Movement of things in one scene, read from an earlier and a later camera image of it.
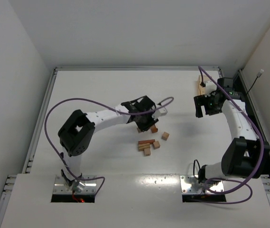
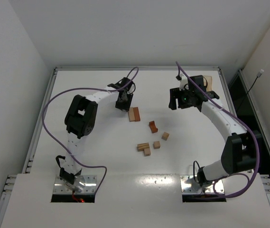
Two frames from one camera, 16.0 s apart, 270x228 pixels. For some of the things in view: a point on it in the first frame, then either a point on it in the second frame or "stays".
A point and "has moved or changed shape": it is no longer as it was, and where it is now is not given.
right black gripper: [201, 103] → [175, 98]
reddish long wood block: [151, 141] has moved or changed shape
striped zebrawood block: [142, 147] stays
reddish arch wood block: [153, 128] stays
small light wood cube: [147, 152] stays
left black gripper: [145, 123] → [123, 104]
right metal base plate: [190, 185] stays
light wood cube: [156, 145] stays
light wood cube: [165, 136] stays
